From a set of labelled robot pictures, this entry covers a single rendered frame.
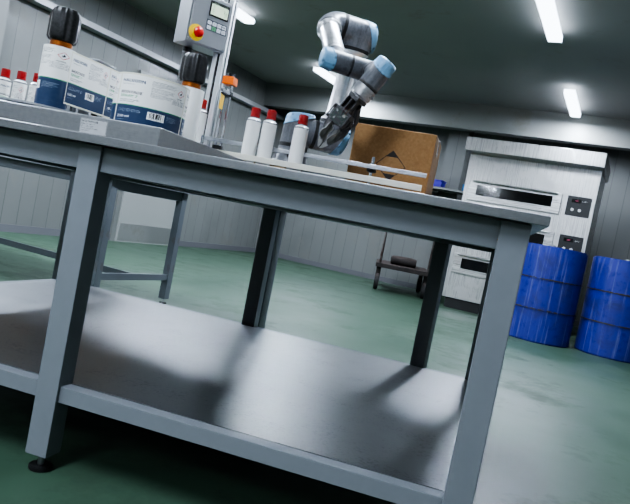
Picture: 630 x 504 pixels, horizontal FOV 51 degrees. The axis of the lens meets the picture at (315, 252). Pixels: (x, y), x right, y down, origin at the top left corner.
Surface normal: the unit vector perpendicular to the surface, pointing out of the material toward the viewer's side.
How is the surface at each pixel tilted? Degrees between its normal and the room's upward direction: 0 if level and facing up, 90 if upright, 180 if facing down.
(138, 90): 90
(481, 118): 90
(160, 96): 90
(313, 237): 90
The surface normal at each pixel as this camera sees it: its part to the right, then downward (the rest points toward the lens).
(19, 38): 0.89, 0.19
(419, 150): -0.25, 0.00
